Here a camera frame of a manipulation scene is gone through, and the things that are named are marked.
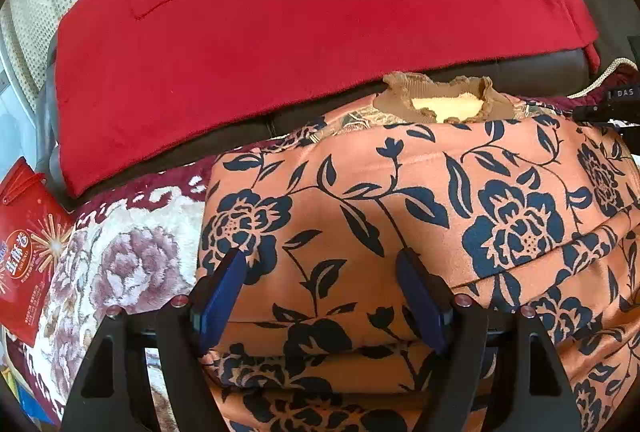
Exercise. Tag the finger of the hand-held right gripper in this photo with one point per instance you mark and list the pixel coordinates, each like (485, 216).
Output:
(600, 114)

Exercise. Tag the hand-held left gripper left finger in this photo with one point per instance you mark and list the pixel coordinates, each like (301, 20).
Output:
(222, 297)

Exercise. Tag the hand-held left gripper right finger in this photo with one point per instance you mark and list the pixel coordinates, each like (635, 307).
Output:
(420, 297)

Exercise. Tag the orange floral garment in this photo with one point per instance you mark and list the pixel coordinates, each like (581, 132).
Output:
(430, 172)

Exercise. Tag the dark brown sofa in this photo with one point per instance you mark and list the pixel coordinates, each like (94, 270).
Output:
(545, 67)

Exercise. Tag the maroon cream floral plush blanket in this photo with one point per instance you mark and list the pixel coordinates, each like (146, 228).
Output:
(125, 252)

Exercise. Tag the red gift bag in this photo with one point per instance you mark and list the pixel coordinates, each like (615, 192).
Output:
(27, 247)

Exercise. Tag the colourful printed item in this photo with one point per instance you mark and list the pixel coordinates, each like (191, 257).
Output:
(22, 382)

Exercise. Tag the grey cloth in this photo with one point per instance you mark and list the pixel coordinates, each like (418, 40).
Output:
(46, 112)

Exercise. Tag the red fleece blanket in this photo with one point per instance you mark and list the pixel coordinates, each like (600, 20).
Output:
(310, 12)

